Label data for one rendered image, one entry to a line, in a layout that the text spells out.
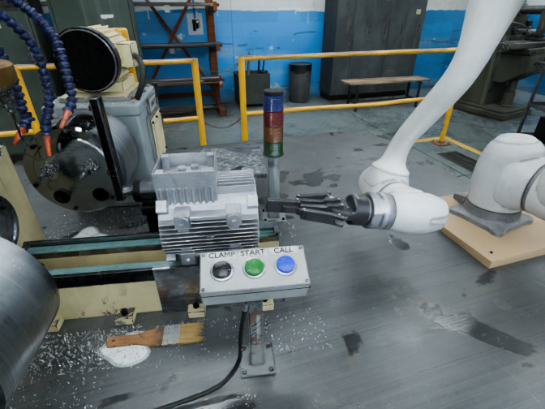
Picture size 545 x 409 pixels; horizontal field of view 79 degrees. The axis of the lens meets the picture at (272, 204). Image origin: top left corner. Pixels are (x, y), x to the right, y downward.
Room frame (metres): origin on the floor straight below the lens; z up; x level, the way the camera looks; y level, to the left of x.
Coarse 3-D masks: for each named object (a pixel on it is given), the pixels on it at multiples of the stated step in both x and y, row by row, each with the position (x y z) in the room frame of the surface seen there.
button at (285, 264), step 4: (284, 256) 0.41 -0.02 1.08; (288, 256) 0.41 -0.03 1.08; (280, 260) 0.40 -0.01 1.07; (284, 260) 0.40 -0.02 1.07; (288, 260) 0.40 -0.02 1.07; (292, 260) 0.40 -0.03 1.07; (280, 264) 0.40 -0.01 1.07; (284, 264) 0.40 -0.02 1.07; (288, 264) 0.40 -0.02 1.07; (292, 264) 0.40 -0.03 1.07; (280, 268) 0.39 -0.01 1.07; (284, 268) 0.39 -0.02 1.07; (288, 268) 0.39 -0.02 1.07; (292, 268) 0.39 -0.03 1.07; (284, 272) 0.39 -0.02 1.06; (288, 272) 0.39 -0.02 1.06
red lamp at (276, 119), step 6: (264, 114) 0.94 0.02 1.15; (270, 114) 0.92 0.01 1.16; (276, 114) 0.92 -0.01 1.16; (282, 114) 0.94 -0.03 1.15; (264, 120) 0.94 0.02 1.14; (270, 120) 0.92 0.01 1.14; (276, 120) 0.92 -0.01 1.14; (282, 120) 0.94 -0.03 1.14; (264, 126) 0.94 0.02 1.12; (270, 126) 0.92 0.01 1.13; (276, 126) 0.92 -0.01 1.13
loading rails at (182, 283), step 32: (64, 256) 0.62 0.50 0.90; (96, 256) 0.63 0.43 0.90; (128, 256) 0.64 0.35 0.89; (160, 256) 0.64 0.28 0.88; (64, 288) 0.52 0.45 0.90; (96, 288) 0.53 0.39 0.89; (128, 288) 0.54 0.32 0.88; (160, 288) 0.54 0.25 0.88; (192, 288) 0.55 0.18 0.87; (128, 320) 0.50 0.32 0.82
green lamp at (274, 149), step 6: (264, 144) 0.94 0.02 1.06; (270, 144) 0.92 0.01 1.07; (276, 144) 0.92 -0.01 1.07; (282, 144) 0.94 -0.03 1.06; (264, 150) 0.94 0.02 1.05; (270, 150) 0.92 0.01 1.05; (276, 150) 0.92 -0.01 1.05; (282, 150) 0.94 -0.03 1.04; (270, 156) 0.93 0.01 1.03; (276, 156) 0.93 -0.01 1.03
